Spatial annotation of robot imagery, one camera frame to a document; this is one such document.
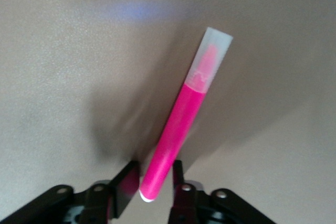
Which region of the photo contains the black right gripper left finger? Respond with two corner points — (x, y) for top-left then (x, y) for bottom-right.
(0, 159), (140, 224)

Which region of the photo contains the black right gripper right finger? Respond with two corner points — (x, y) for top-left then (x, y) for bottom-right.
(167, 159), (278, 224)

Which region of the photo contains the pink highlighter pen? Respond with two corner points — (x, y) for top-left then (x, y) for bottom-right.
(138, 26), (234, 204)

